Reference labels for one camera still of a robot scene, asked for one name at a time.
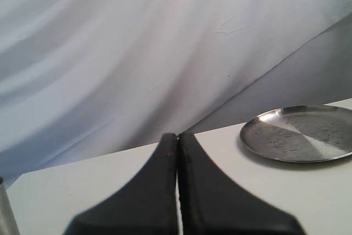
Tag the round steel plate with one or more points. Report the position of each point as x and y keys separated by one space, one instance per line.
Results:
x=300 y=134

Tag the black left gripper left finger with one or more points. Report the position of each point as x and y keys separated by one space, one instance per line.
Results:
x=145 y=205

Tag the grey fabric backdrop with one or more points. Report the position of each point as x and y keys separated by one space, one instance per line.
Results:
x=85 y=78

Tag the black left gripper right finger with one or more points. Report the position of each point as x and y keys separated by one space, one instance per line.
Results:
x=212 y=203

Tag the grey metal cylinder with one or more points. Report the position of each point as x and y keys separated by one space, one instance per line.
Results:
x=8 y=224

